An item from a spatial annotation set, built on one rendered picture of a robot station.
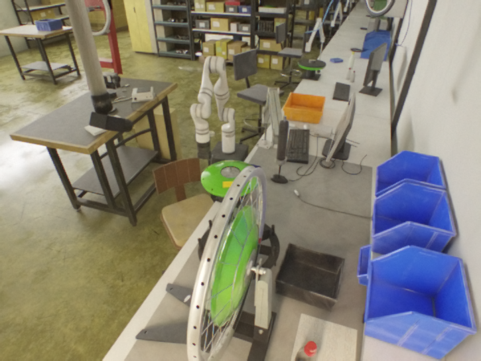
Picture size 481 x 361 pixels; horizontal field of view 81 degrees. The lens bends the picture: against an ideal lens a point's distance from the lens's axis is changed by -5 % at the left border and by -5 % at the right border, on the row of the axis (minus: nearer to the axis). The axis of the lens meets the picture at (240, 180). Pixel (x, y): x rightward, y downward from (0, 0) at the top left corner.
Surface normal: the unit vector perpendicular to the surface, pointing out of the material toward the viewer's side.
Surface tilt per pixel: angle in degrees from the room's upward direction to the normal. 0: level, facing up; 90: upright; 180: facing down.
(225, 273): 73
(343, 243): 0
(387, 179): 88
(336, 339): 0
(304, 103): 86
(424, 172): 88
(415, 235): 92
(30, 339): 0
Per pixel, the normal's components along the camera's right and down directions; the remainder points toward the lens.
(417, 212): -0.37, 0.53
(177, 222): 0.00, -0.79
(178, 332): -0.30, -0.81
